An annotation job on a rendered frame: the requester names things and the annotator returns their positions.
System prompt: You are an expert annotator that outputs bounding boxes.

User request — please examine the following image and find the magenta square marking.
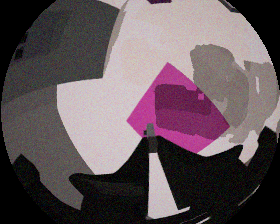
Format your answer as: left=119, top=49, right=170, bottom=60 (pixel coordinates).
left=126, top=62, right=230, bottom=153

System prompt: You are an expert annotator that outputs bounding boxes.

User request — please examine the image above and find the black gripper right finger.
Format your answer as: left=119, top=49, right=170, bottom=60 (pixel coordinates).
left=155, top=136, right=244, bottom=211

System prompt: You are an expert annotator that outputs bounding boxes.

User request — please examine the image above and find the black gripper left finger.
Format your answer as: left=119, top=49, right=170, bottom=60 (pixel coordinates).
left=69, top=137, right=150, bottom=217

